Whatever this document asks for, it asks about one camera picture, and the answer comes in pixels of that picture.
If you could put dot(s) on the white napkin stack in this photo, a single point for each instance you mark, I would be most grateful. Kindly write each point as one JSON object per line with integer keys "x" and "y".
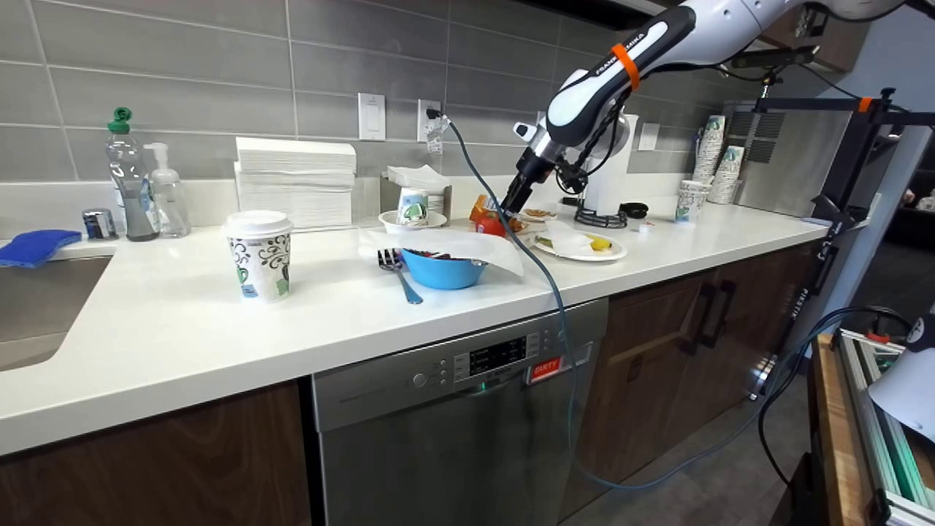
{"x": 306, "y": 178}

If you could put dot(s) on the green capped dish soap bottle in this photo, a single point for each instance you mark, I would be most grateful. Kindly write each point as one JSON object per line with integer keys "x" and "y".
{"x": 129, "y": 176}

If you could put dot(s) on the stacked paper cups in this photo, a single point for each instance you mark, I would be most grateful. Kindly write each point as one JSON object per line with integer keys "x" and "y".
{"x": 714, "y": 171}

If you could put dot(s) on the small cup on saucer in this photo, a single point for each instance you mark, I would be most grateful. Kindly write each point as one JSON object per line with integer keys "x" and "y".
{"x": 422, "y": 198}

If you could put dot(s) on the blue sponge cloth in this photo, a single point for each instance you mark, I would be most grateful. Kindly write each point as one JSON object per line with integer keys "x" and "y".
{"x": 37, "y": 246}

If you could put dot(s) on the kitchen sink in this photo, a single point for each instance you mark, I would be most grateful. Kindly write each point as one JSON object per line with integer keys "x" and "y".
{"x": 40, "y": 306}

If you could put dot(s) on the paper towel roll on holder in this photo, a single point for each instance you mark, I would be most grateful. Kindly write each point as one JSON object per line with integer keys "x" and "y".
{"x": 609, "y": 173}

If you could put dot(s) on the white plate with food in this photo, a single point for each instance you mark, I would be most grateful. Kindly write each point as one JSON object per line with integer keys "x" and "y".
{"x": 572, "y": 242}

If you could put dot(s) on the red tomato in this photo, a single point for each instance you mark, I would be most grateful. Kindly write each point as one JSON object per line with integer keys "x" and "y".
{"x": 496, "y": 226}

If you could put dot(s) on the patterned paper cup with lid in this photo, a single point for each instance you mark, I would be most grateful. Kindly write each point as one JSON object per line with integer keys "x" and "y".
{"x": 261, "y": 246}

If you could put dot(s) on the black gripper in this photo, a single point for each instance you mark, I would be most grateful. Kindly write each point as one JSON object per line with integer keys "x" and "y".
{"x": 534, "y": 166}

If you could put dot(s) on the stainless steel dishwasher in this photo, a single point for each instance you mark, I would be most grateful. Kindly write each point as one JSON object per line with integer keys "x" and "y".
{"x": 473, "y": 431}

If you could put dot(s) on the orange peel piece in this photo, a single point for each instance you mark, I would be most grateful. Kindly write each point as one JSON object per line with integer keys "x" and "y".
{"x": 480, "y": 207}

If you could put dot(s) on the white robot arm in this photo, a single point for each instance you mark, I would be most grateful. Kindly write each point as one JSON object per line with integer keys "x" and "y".
{"x": 695, "y": 32}

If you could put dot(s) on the small metal can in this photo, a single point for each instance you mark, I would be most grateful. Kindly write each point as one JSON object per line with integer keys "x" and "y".
{"x": 99, "y": 223}

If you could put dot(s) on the blue handled fork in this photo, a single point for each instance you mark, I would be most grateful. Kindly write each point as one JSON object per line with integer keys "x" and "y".
{"x": 392, "y": 261}

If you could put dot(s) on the clear soap pump bottle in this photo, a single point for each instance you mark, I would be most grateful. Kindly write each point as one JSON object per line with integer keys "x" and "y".
{"x": 167, "y": 192}

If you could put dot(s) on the blue bowl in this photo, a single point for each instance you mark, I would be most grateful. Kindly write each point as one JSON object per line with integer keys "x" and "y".
{"x": 444, "y": 271}

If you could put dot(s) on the wooden cabinet doors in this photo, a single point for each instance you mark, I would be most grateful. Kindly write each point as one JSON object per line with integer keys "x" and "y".
{"x": 677, "y": 355}

